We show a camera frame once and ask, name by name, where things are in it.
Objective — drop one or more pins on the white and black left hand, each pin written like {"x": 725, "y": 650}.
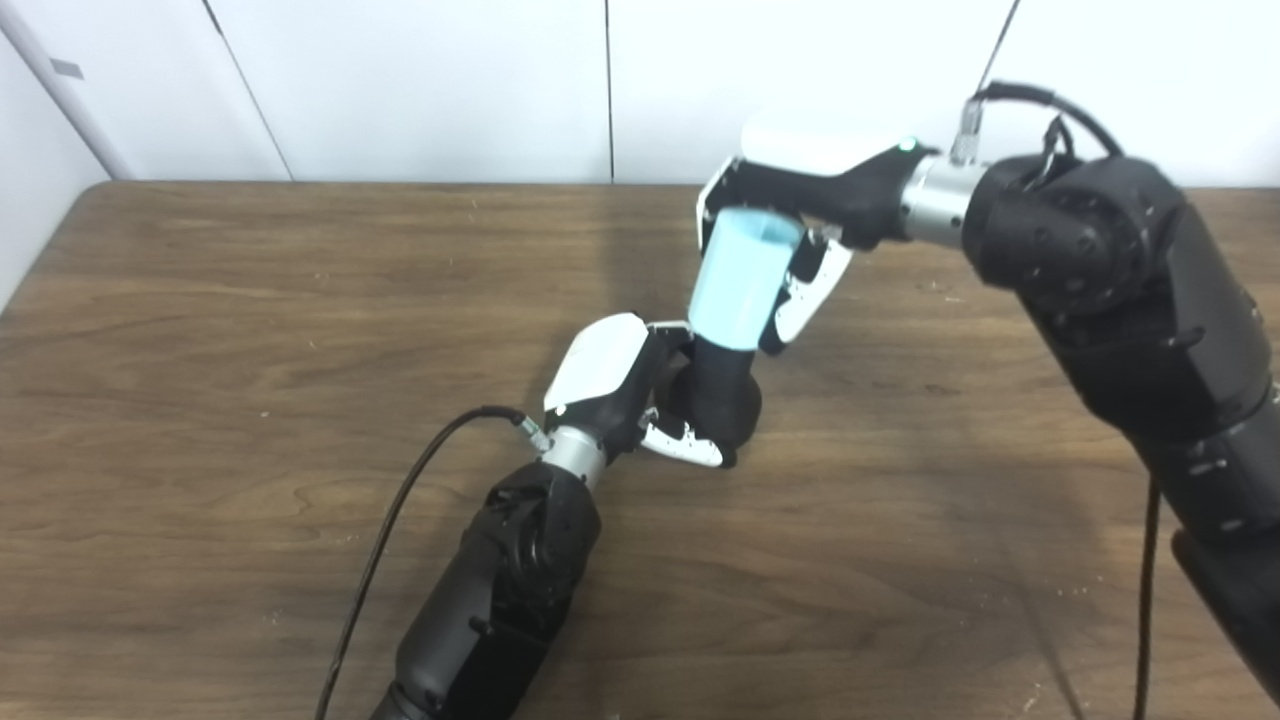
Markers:
{"x": 598, "y": 360}

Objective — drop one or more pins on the small gray wall label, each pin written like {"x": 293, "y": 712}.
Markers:
{"x": 66, "y": 69}

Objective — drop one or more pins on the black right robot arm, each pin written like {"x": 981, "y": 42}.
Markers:
{"x": 1130, "y": 290}

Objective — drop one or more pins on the black nozzle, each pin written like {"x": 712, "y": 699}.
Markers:
{"x": 720, "y": 395}

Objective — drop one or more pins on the white and black right hand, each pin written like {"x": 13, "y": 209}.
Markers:
{"x": 820, "y": 150}

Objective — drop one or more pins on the light blue cylinder cup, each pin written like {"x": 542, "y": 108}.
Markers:
{"x": 735, "y": 290}

